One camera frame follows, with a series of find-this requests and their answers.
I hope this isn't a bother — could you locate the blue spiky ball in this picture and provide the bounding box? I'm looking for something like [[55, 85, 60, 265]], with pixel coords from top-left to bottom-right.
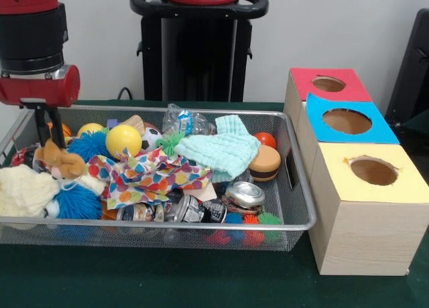
[[67, 131, 111, 163], [54, 183, 103, 220]]

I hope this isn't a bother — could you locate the crushed silver can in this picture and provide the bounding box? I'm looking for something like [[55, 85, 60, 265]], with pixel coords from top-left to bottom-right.
[[225, 181, 265, 209]]

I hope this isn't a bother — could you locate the cream yellow cloth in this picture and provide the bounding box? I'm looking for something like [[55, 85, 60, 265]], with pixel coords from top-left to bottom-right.
[[0, 163, 107, 219]]

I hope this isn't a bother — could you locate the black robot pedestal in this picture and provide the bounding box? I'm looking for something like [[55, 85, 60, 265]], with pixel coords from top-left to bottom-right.
[[130, 0, 269, 102]]

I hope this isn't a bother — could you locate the toy hamburger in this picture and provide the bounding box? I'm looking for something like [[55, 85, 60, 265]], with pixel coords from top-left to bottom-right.
[[249, 145, 282, 182]]

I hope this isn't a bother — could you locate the wooden box with three holes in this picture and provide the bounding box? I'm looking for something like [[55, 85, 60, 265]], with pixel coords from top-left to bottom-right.
[[284, 68, 429, 277]]

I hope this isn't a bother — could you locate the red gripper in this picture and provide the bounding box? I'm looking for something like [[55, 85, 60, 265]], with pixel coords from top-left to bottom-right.
[[0, 64, 81, 151]]

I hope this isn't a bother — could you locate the dark green table cloth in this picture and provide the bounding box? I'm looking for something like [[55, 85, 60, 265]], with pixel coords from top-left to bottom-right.
[[0, 99, 429, 308]]

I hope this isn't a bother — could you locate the orange plush toy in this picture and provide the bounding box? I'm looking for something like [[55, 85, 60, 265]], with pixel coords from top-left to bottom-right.
[[35, 139, 87, 181]]

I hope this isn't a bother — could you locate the mint green cloth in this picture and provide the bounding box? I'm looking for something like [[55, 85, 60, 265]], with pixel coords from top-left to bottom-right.
[[176, 115, 262, 183]]

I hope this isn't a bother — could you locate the crushed clear plastic bottle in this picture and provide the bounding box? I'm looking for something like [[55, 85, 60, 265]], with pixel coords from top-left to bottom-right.
[[162, 104, 217, 136]]

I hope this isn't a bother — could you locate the large yellow ball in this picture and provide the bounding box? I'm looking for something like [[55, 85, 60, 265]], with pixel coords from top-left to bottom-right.
[[106, 125, 143, 159]]

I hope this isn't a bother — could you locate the shallow clear mesh bin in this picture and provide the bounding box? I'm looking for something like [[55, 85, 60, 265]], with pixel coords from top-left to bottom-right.
[[0, 104, 318, 252]]

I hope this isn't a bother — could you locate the colourful polka dot cloth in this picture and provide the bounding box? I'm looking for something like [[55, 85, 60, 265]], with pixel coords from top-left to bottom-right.
[[87, 147, 214, 210]]

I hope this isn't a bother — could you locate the black stand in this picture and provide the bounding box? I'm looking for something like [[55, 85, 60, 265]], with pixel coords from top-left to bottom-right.
[[389, 9, 429, 131]]

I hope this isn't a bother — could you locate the red ball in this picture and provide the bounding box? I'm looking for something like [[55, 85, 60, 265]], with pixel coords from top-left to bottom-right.
[[255, 132, 277, 149]]

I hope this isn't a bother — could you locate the orange toy basketball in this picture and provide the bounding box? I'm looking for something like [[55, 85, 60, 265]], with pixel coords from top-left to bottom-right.
[[47, 122, 72, 139]]

